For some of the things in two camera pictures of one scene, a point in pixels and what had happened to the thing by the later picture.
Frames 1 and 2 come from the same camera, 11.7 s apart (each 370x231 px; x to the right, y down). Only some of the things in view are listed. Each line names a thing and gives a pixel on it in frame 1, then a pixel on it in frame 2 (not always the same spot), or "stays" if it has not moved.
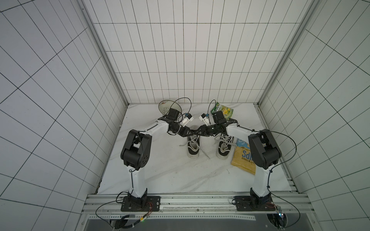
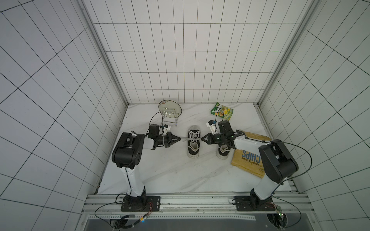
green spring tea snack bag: [227, 112] stays
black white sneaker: [193, 146] stays
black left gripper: [184, 134] to [170, 141]
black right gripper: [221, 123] to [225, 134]
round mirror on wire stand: [165, 106] stays
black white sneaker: [226, 146] stays
